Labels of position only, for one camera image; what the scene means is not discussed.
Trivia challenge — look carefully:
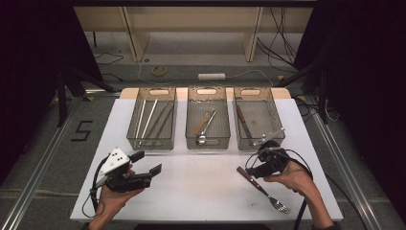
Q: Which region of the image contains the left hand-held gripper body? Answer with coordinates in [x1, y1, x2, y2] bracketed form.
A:
[94, 147, 153, 194]

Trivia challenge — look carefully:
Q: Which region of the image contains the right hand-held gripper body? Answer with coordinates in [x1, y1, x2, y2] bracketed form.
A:
[253, 126, 290, 177]

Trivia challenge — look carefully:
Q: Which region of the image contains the brown-handled fork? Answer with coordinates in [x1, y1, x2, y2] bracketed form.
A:
[236, 166, 292, 216]

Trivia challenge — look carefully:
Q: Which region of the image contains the grey translucent plastic bin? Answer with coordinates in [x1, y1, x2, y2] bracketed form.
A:
[185, 85, 232, 150]
[126, 86, 178, 150]
[233, 86, 286, 151]

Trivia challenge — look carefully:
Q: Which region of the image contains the metal spoon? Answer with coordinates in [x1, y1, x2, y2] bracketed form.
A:
[195, 109, 218, 147]

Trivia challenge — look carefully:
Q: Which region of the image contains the person's right hand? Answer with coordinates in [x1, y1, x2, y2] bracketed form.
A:
[263, 160, 316, 195]

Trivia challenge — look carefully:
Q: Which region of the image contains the person's left hand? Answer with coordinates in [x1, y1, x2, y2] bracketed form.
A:
[90, 186, 146, 225]

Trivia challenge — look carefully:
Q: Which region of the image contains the person's dark clothing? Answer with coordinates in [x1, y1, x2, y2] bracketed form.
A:
[133, 223, 272, 230]

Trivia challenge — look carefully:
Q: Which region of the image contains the black stand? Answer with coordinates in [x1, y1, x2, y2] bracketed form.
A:
[273, 60, 330, 125]
[56, 65, 117, 127]

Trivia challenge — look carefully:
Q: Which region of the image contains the yellow tape roll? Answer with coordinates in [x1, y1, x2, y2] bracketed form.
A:
[150, 65, 168, 77]

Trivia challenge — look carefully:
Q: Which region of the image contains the white power strip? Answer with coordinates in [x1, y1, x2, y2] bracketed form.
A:
[197, 73, 227, 81]

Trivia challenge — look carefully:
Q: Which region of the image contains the black curtain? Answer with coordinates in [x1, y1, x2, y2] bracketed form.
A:
[0, 0, 103, 185]
[292, 0, 406, 221]

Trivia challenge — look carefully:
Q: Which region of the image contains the beige wooden desk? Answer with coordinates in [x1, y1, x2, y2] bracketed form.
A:
[74, 6, 314, 63]

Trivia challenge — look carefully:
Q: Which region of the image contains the right hand-held gripper cable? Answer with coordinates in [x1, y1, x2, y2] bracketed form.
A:
[243, 146, 316, 230]

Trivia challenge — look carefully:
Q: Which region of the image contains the black floor cable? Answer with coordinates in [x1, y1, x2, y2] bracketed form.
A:
[325, 172, 369, 230]
[93, 52, 125, 67]
[101, 73, 124, 82]
[294, 95, 321, 123]

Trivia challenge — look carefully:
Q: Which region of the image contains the aluminium floor rail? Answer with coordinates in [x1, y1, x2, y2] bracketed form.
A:
[309, 109, 386, 230]
[83, 88, 124, 97]
[0, 95, 87, 230]

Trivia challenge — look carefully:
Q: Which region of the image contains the black cable bundle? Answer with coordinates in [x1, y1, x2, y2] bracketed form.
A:
[256, 6, 299, 70]

